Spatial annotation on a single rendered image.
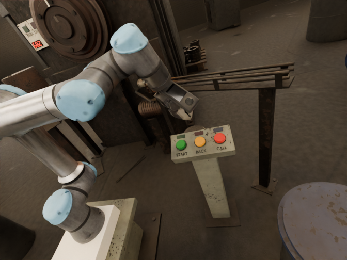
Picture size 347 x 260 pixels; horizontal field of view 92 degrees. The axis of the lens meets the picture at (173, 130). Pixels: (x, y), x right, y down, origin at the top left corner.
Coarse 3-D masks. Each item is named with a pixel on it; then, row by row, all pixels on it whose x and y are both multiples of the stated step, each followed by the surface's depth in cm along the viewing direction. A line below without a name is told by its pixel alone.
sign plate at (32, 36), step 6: (18, 24) 119; (24, 24) 119; (30, 30) 121; (36, 30) 121; (30, 36) 124; (36, 36) 123; (30, 42) 127; (36, 42) 126; (42, 42) 126; (36, 48) 129
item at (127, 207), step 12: (96, 204) 96; (108, 204) 93; (120, 204) 91; (132, 204) 88; (120, 216) 85; (132, 216) 85; (120, 228) 80; (120, 240) 76; (108, 252) 74; (120, 252) 72
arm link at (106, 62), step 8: (104, 56) 41; (112, 56) 40; (88, 64) 43; (96, 64) 38; (104, 64) 39; (112, 64) 40; (112, 72) 40; (120, 72) 42; (112, 80) 39; (120, 80) 45
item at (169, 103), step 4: (168, 72) 48; (168, 76) 47; (168, 80) 47; (164, 84) 47; (152, 88) 48; (156, 88) 47; (160, 88) 47; (156, 92) 57; (160, 92) 55; (156, 96) 56; (160, 96) 55; (164, 96) 54; (160, 100) 55; (164, 100) 53; (168, 100) 52; (164, 104) 59; (168, 104) 52; (172, 104) 53; (176, 104) 54; (172, 108) 54; (176, 108) 55
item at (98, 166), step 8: (48, 128) 125; (56, 128) 133; (56, 136) 133; (64, 136) 139; (64, 144) 138; (72, 144) 146; (72, 152) 144; (80, 152) 153; (80, 160) 151; (96, 168) 167
